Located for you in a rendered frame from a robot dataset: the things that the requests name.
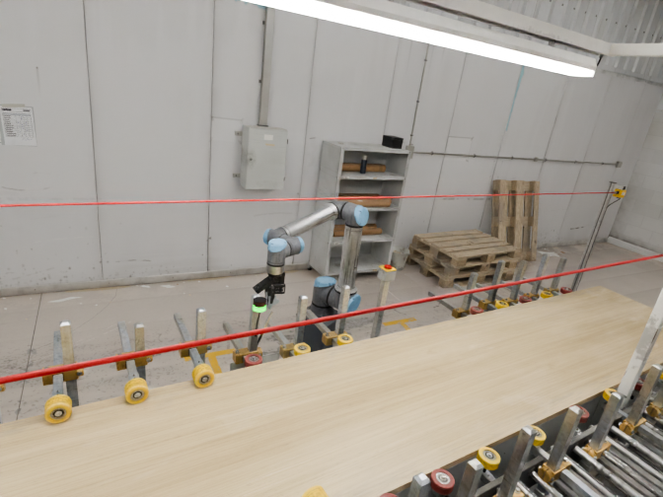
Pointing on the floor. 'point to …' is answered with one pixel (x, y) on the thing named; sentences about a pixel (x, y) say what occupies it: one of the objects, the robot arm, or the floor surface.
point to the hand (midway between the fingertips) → (267, 307)
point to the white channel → (479, 11)
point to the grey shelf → (329, 258)
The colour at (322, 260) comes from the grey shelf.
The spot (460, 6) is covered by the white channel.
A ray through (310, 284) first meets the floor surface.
